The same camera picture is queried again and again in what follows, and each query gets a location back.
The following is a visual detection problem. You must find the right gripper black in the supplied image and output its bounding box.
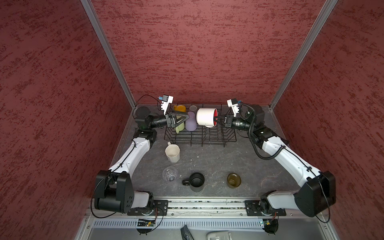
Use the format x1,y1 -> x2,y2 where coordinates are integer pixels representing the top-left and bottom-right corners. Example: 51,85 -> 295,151
213,113 -> 255,132

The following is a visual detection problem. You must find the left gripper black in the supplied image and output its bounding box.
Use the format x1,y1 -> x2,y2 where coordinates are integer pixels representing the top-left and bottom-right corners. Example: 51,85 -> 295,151
149,108 -> 189,129

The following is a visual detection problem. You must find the pale green mug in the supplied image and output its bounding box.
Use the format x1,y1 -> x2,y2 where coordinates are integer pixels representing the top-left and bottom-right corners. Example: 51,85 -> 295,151
175,122 -> 185,134

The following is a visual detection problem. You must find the lilac plastic cup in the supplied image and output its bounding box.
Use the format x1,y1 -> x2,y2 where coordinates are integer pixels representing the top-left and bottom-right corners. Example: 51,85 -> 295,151
185,112 -> 198,132

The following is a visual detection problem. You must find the yellow mug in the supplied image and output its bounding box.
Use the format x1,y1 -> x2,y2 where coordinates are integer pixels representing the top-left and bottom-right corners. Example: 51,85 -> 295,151
174,105 -> 187,113

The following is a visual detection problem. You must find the grey white mug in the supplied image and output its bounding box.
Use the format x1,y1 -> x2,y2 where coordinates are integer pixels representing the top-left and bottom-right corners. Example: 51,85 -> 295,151
189,105 -> 198,113

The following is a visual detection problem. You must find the red inside white mug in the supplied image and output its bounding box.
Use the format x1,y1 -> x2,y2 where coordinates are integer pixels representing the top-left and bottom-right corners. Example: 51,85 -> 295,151
196,108 -> 218,128

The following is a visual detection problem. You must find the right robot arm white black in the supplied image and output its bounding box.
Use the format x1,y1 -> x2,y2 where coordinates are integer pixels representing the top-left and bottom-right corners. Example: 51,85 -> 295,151
212,100 -> 336,217

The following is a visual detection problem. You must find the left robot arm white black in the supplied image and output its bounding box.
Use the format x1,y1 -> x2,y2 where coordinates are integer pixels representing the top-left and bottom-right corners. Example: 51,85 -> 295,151
90,95 -> 189,215

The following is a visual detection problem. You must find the cream white mug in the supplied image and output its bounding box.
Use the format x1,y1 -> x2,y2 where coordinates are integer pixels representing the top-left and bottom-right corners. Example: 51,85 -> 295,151
165,142 -> 180,163

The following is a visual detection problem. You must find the clear glass cup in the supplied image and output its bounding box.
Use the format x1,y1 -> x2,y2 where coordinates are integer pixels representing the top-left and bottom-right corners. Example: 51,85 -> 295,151
163,167 -> 179,183

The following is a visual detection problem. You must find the olive green glass cup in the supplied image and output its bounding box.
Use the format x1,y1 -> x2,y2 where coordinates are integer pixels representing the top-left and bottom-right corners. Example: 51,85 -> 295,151
227,173 -> 242,189

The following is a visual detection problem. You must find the black mug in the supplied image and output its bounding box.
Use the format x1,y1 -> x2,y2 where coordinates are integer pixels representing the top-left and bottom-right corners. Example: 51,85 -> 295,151
182,173 -> 205,193

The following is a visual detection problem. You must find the black calculator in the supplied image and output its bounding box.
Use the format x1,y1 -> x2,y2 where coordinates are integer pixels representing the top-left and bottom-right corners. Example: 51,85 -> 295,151
280,138 -> 289,145

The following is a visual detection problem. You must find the grey device at bottom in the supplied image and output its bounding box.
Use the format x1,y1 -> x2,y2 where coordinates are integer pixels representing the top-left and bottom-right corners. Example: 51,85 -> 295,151
206,231 -> 233,240

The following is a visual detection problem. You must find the black object at bottom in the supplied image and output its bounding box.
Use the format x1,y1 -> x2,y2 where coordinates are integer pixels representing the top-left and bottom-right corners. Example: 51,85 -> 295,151
181,225 -> 194,240

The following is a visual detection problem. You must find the black wire dish rack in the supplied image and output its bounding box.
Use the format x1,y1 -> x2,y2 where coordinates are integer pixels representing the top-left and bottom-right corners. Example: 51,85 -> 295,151
163,103 -> 238,148

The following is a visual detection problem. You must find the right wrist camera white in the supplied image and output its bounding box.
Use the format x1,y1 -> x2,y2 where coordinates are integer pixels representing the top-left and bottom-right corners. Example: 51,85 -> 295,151
227,99 -> 241,117

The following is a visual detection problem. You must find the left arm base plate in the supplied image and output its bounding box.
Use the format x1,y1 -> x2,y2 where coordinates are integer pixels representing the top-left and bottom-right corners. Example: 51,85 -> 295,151
127,200 -> 169,217

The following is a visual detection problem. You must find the aluminium rail frame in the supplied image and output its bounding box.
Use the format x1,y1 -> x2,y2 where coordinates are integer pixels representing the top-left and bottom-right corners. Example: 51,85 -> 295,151
75,197 -> 340,240

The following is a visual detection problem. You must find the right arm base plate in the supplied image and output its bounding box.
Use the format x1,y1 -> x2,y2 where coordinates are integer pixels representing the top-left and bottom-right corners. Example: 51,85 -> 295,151
245,200 -> 287,217

